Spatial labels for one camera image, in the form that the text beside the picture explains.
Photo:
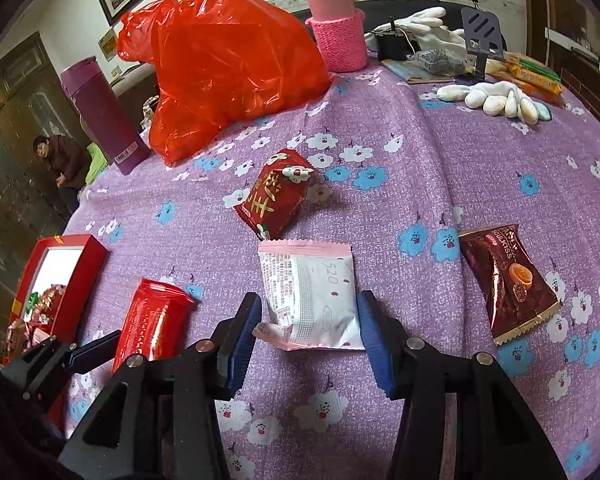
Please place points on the pink bottle with knit sleeve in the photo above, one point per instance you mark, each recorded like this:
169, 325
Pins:
337, 26

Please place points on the stacked biscuit packs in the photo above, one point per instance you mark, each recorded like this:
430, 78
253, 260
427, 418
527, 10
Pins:
531, 76

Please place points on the red plastic bag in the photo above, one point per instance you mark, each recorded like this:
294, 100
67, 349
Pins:
219, 62

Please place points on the pink white snack packet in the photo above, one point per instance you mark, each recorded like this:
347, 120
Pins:
310, 290

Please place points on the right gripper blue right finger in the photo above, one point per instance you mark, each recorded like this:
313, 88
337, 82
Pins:
497, 435

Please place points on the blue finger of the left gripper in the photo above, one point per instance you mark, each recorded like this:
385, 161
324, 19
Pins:
92, 355

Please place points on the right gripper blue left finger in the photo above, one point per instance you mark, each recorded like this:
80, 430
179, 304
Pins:
157, 419

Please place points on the brown gold snack bag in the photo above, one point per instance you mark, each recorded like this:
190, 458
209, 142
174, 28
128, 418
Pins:
17, 339

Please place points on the purple thermos bottle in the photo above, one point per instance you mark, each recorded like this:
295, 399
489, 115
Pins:
87, 87

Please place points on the seated person in dark coat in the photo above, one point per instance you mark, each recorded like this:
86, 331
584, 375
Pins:
69, 164

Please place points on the red floral snack packet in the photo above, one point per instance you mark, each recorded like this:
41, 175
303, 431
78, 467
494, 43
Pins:
277, 194
49, 303

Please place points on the black box with cable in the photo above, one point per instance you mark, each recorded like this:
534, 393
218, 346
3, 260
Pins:
394, 44

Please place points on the white gloves at back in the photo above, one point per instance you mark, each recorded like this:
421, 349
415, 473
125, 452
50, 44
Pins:
426, 31

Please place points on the red gift box tray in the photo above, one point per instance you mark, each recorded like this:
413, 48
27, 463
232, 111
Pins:
71, 260

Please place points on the green snack packet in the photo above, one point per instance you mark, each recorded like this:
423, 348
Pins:
31, 302

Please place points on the white work gloves pair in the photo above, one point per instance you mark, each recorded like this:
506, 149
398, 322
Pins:
501, 98

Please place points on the dark red soul kiss snack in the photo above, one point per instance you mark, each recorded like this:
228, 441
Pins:
517, 296

